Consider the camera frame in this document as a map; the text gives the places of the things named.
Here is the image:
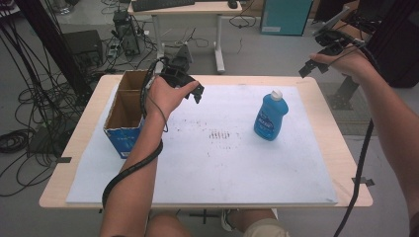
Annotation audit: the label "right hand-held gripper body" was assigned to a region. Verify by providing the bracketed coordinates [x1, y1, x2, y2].
[310, 5, 367, 57]

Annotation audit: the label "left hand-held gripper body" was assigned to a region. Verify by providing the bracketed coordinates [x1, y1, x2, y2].
[149, 43, 199, 90]

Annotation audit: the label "blue bottle with white cap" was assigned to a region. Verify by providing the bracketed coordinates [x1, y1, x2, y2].
[253, 89, 290, 142]

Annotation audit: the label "blue cardboard box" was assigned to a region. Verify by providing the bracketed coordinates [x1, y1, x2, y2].
[103, 69, 150, 160]

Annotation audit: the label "person's right hand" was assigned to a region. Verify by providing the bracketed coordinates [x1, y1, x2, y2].
[308, 45, 377, 85]

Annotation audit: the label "person's left hand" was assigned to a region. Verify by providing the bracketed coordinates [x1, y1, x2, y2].
[143, 76, 201, 122]

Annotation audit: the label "metal stand base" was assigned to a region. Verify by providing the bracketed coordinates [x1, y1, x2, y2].
[327, 75, 361, 112]

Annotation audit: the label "teal box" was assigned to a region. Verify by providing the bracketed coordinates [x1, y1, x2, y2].
[259, 0, 314, 37]

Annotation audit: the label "white power strip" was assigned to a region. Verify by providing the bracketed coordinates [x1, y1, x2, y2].
[107, 40, 120, 59]

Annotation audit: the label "black keyboard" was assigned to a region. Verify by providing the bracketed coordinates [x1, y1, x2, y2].
[130, 0, 197, 13]

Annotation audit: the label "white desk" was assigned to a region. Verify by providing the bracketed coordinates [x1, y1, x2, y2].
[127, 0, 243, 74]

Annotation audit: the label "black equipment case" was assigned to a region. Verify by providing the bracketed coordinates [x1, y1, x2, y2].
[62, 29, 104, 67]

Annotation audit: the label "white shoe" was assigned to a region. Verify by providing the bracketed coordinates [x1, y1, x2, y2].
[220, 208, 239, 233]

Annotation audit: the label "person's left leg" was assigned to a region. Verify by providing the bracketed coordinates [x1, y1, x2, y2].
[144, 211, 194, 237]

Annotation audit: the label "beige shorts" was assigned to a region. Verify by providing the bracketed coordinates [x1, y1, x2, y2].
[241, 217, 292, 237]

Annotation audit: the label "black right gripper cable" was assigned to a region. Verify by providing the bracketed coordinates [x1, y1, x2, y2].
[332, 36, 380, 237]

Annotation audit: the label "bundle of black floor cables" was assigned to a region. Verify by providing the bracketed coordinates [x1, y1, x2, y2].
[0, 19, 112, 198]

